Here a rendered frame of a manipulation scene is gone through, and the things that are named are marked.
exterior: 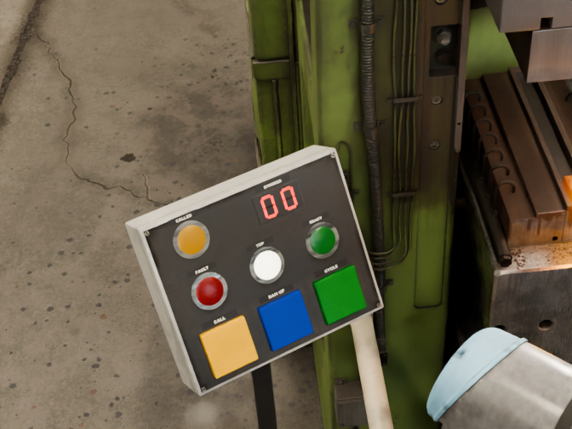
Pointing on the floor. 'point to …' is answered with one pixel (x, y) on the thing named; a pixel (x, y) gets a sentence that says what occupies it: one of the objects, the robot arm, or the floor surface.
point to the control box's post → (264, 397)
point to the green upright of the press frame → (335, 81)
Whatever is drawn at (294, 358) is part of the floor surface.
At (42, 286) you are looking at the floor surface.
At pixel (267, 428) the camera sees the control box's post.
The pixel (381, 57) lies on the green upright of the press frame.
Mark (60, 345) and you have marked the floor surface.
